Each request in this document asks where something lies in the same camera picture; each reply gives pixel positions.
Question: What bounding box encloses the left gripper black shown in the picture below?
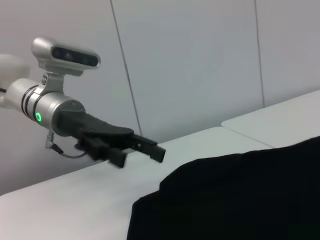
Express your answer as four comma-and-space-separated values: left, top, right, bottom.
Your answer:
52, 109, 167, 169

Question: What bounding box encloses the black t-shirt white print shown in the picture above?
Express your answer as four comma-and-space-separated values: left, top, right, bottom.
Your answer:
126, 134, 320, 240

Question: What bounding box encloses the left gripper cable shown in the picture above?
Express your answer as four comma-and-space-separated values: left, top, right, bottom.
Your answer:
44, 132, 88, 159

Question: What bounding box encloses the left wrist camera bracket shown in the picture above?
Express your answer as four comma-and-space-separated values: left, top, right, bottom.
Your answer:
37, 71, 66, 97

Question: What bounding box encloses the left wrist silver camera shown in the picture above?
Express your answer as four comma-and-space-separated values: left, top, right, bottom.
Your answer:
31, 36, 102, 77

